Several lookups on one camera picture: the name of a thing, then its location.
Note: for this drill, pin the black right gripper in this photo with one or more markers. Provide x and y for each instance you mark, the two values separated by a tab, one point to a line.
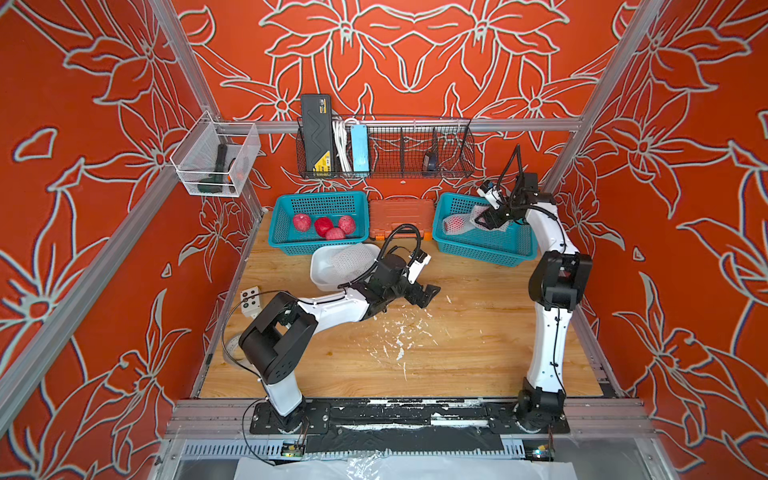
490	215

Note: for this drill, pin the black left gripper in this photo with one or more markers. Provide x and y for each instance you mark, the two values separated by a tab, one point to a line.
414	299

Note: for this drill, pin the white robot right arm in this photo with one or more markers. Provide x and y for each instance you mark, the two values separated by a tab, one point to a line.
556	286

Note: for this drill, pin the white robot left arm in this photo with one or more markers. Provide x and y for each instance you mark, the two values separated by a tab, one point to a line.
278	337

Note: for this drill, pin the teal basket with netted apples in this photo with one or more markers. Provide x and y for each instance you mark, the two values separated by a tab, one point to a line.
510	248

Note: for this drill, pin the orange plastic tool case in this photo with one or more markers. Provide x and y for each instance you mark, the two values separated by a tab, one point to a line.
386	215

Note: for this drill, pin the white plastic tray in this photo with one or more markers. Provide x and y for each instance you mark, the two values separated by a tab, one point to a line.
320	271

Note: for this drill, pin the light blue flat box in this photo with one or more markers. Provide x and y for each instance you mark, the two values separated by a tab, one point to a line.
360	148

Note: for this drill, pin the teal empty basket left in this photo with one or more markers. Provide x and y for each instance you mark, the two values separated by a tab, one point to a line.
332	205

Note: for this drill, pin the white button control box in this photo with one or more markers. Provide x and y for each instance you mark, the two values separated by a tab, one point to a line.
250	303

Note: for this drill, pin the clear tape roll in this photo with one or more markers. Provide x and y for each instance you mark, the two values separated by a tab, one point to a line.
228	358

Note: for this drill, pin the black box with yellow label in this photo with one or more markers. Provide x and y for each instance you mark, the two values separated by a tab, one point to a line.
317	134

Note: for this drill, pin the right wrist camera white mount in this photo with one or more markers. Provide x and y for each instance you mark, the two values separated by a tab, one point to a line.
492	193

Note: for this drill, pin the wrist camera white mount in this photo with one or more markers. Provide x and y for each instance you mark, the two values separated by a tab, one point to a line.
418	260
492	193

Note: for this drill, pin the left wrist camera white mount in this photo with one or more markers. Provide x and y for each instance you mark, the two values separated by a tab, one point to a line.
418	260

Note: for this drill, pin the black wire wall basket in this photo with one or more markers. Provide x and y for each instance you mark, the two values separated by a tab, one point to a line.
397	145

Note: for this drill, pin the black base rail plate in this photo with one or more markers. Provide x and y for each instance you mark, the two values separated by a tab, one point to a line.
402	425

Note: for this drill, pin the dark green tool handle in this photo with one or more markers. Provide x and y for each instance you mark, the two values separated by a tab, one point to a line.
214	182

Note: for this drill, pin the clear acrylic wall box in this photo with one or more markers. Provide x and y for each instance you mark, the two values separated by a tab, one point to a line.
195	156

